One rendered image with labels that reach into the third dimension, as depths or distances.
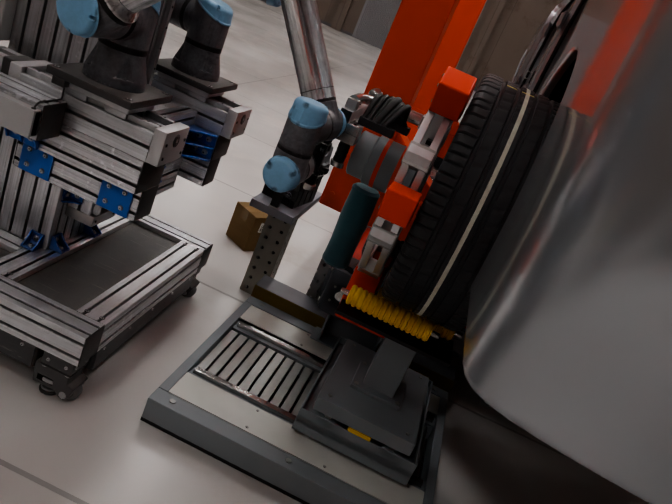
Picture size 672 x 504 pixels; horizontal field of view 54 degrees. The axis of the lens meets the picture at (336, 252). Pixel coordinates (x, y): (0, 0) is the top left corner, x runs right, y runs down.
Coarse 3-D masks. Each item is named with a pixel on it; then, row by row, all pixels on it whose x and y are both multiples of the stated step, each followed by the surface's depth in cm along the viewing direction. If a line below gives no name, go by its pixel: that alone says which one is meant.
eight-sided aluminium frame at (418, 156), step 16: (432, 112) 157; (448, 128) 193; (416, 144) 153; (432, 144) 153; (416, 160) 152; (432, 160) 152; (400, 176) 154; (416, 176) 153; (384, 224) 160; (368, 240) 162; (384, 240) 159; (368, 256) 170; (384, 256) 166; (368, 272) 178
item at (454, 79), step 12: (456, 72) 152; (444, 84) 150; (456, 84) 150; (468, 84) 151; (444, 96) 152; (456, 96) 150; (468, 96) 149; (432, 108) 156; (444, 108) 154; (456, 108) 153; (456, 120) 156
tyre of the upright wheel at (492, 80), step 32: (480, 96) 154; (512, 96) 157; (544, 96) 168; (480, 128) 149; (512, 128) 150; (544, 128) 153; (448, 160) 148; (480, 160) 147; (512, 160) 148; (448, 192) 147; (480, 192) 147; (512, 192) 146; (416, 224) 151; (448, 224) 149; (480, 224) 148; (416, 256) 154; (448, 256) 151; (480, 256) 149; (384, 288) 169; (416, 288) 160; (448, 288) 157; (448, 320) 167
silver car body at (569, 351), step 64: (576, 0) 282; (640, 0) 107; (576, 64) 149; (640, 64) 88; (576, 128) 110; (640, 128) 83; (576, 192) 93; (640, 192) 82; (512, 256) 113; (576, 256) 89; (640, 256) 81; (512, 320) 100; (576, 320) 89; (640, 320) 82; (512, 384) 98; (576, 384) 91; (640, 384) 85; (576, 448) 93; (640, 448) 88
